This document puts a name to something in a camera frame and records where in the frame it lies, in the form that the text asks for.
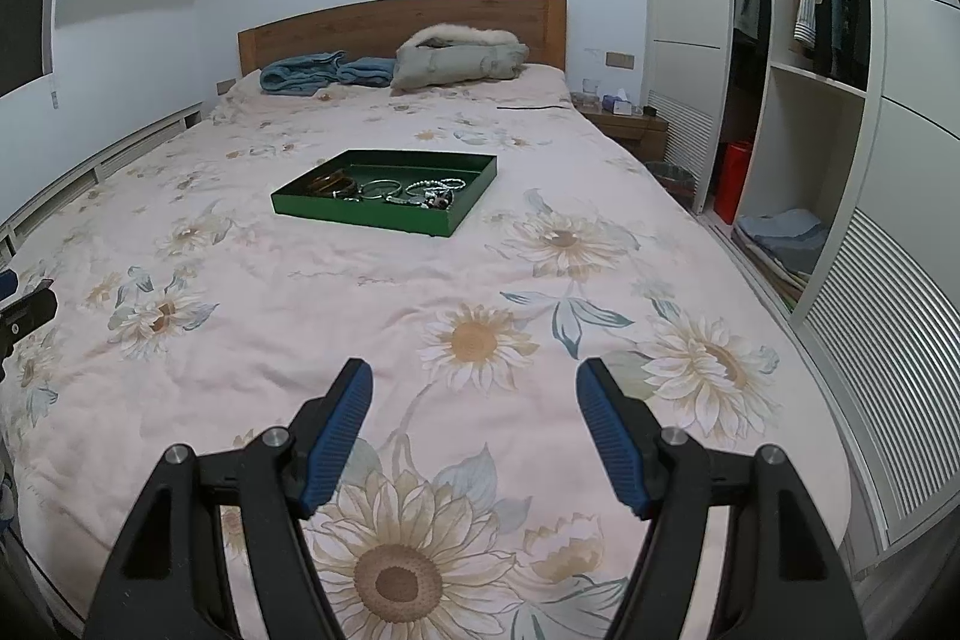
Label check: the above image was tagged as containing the white wardrobe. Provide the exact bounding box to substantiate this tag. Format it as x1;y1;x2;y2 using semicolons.
641;0;960;547

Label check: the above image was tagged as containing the folded clothes pile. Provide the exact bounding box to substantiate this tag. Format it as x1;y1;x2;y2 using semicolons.
731;209;832;311

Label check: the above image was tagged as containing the clear bead bracelet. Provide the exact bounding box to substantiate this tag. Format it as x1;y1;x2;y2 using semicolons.
405;178;466;199

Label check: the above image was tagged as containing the grey-green jacket with fur hood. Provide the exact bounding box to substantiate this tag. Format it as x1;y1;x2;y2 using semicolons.
390;23;530;91

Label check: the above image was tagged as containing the red bag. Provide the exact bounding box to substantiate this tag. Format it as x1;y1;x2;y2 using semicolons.
712;141;755;225

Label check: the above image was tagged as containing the wooden nightstand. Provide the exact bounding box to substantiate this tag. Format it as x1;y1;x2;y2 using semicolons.
579;104;670;157

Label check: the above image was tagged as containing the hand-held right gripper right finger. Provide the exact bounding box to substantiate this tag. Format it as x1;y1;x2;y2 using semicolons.
576;357;867;640

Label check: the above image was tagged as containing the wooden headboard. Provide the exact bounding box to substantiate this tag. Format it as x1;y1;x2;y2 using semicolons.
238;0;569;79

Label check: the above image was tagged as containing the green jewelry tray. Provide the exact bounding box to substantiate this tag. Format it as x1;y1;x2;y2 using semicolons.
271;149;499;238

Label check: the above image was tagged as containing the blue folded garment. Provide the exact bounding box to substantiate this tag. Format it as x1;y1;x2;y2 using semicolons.
337;56;397;88
260;51;347;97

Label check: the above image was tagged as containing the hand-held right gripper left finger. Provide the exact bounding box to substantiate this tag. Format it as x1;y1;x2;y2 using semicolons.
82;357;374;640

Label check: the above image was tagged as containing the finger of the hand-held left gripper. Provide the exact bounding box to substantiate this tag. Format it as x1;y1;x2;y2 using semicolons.
0;269;59;341

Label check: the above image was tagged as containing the dark waste bin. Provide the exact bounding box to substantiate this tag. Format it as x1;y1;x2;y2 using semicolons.
643;160;695;206

